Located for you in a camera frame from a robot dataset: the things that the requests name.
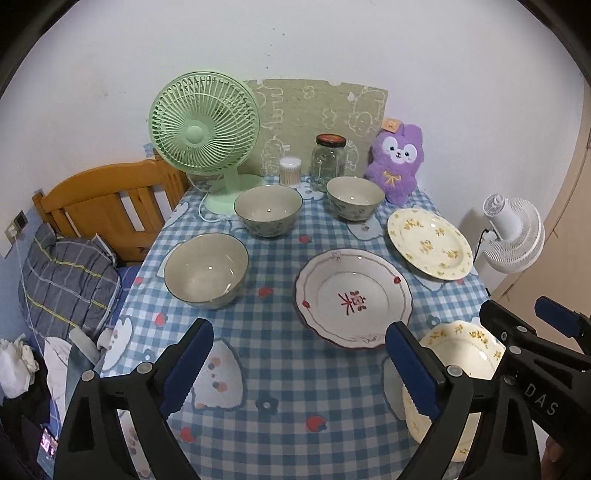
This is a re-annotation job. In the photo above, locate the blue checked cartoon tablecloth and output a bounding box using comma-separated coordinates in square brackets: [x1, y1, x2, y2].
[95, 173, 492, 480]

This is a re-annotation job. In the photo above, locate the yellow floral deep plate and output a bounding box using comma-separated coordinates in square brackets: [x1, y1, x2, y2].
[402, 320, 507, 462]

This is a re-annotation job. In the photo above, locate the person's right hand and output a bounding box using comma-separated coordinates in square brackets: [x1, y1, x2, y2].
[541, 436, 565, 468]

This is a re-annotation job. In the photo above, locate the white red-rimmed plate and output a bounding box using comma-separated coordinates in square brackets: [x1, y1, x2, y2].
[294, 249, 413, 349]

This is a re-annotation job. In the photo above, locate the glass jar with dark lid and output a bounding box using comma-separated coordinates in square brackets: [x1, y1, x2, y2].
[310, 134, 348, 192]

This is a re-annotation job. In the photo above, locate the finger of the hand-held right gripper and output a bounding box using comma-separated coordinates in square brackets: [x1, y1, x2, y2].
[479, 300, 591, 373]
[534, 296, 591, 345]

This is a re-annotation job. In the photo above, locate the cotton swab container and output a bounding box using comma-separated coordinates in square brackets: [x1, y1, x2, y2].
[279, 157, 303, 188]

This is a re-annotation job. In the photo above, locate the white standing fan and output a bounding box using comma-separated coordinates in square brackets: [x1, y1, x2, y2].
[478, 194, 546, 274]

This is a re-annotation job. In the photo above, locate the green cartoon woven mat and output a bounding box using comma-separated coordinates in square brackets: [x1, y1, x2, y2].
[242, 78, 389, 178]

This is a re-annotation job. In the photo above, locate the yellow floral shallow plate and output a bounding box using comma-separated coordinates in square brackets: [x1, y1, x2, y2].
[387, 208, 473, 281]

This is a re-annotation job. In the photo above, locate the smartphone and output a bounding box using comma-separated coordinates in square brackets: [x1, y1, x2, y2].
[37, 427, 60, 467]

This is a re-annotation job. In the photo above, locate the white fan power cable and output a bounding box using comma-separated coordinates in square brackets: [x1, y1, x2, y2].
[186, 175, 232, 222]

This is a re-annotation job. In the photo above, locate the wall socket panel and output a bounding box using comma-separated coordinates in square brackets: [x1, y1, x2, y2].
[4, 210, 28, 245]

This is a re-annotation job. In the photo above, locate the white crumpled bag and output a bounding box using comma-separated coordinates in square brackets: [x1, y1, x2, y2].
[0, 337, 40, 398]

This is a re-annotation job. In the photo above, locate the purple plush toy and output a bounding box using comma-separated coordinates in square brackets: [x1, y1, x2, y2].
[365, 119, 424, 206]

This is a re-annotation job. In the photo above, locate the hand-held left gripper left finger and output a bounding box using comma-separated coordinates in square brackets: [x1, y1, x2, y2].
[53, 318, 215, 480]

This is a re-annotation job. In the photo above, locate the large grey-green ceramic bowl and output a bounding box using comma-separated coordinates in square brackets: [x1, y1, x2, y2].
[163, 233, 250, 310]

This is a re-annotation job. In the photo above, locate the green desk fan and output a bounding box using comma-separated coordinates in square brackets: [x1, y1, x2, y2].
[148, 71, 264, 215]

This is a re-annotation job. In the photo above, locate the grey floral ceramic bowl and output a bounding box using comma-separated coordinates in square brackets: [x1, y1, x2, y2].
[326, 176, 385, 221]
[233, 185, 304, 238]

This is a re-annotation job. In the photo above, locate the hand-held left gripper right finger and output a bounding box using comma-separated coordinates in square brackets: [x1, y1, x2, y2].
[385, 320, 540, 480]

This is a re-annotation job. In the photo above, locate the dark cloth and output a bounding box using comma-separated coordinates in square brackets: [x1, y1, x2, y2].
[0, 355, 61, 480]

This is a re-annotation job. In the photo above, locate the beige wooden door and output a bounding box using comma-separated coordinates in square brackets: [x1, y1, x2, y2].
[489, 134, 591, 315]

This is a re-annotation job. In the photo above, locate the grey plaid pillow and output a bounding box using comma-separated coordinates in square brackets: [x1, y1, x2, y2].
[18, 224, 122, 342]

